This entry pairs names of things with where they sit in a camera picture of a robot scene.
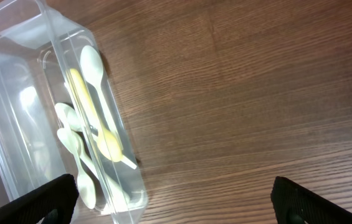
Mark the yellow plastic spoon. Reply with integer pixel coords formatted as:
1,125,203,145
70,68,123,162

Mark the white spoon crossing diagonal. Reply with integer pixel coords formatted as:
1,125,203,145
72,131,130,213

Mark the right clear plastic container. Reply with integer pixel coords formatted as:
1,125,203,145
0,1,148,223

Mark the white spoon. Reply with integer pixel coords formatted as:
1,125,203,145
57,128,96,209
55,103,137,169
80,45,123,150

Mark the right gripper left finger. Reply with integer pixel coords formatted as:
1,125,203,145
0,174,79,224

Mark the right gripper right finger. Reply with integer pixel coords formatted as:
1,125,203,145
270,176,352,224

